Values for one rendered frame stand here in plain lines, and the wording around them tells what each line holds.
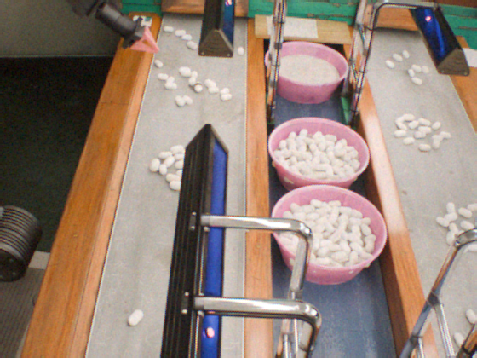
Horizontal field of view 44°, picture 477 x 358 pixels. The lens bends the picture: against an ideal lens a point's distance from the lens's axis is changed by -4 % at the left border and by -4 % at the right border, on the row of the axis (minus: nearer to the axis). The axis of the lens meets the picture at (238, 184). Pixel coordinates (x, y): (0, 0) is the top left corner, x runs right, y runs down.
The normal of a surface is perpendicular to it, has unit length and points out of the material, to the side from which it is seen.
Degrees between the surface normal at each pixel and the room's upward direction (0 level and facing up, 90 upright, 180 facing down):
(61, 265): 0
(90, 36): 90
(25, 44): 90
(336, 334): 0
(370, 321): 0
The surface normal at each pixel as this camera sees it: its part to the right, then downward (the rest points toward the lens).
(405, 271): 0.07, -0.74
